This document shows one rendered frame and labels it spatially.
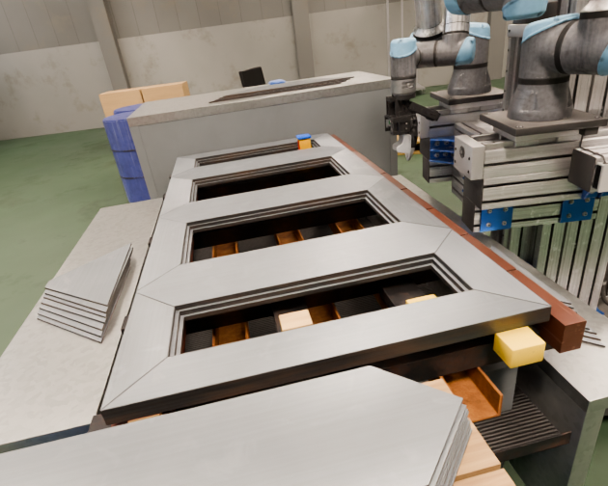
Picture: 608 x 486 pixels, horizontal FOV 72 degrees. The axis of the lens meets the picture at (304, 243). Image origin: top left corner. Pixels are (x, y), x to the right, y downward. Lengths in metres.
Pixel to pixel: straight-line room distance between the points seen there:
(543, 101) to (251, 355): 0.93
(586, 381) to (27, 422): 1.01
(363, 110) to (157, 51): 7.57
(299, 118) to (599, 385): 1.67
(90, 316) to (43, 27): 9.39
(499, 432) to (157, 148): 1.79
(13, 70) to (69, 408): 10.00
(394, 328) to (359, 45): 8.63
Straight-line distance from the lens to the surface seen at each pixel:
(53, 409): 0.94
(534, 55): 1.24
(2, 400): 1.03
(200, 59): 9.32
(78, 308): 1.16
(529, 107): 1.25
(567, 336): 0.85
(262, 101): 2.12
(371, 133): 2.27
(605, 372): 0.99
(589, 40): 1.17
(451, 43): 1.43
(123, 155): 4.25
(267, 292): 0.88
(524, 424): 1.03
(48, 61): 10.34
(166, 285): 0.98
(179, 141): 2.14
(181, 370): 0.73
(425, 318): 0.76
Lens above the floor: 1.31
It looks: 27 degrees down
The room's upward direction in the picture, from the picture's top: 7 degrees counter-clockwise
